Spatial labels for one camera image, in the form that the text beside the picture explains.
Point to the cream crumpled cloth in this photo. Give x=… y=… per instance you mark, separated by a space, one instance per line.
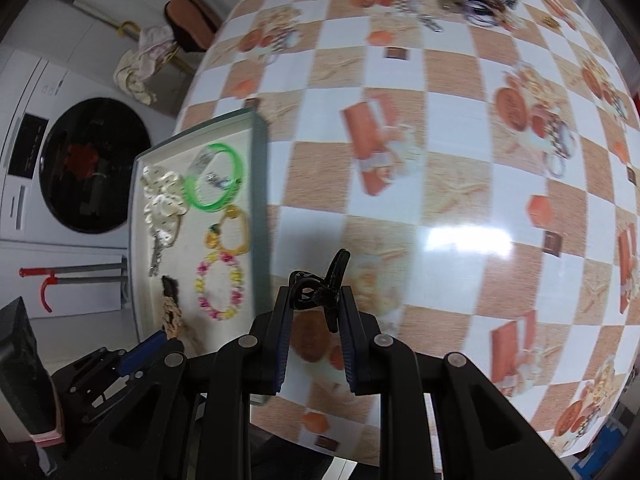
x=137 y=67

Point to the small black claw clip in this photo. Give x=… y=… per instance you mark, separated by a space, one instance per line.
x=312 y=292

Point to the small silver trinket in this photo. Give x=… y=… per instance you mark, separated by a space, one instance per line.
x=212 y=178

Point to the checkered printed tablecloth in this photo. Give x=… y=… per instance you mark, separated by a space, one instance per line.
x=400 y=160

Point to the cream dotted scrunchie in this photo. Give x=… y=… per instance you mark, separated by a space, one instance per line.
x=162 y=210

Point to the white jewelry tray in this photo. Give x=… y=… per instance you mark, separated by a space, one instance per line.
x=192 y=240

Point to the blue box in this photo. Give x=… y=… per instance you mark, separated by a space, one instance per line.
x=612 y=435

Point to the dark rectangular hair barrette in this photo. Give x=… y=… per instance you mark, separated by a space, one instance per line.
x=172 y=315

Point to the white washing machine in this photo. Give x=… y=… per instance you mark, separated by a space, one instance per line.
x=95 y=180

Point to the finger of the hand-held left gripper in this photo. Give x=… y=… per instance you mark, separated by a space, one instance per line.
x=145 y=350

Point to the grey wall pipe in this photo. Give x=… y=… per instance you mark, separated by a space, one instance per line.
x=85 y=7

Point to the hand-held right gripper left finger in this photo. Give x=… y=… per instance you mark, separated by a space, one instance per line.
x=282 y=340

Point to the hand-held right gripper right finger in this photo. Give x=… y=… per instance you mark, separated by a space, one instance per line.
x=347 y=345

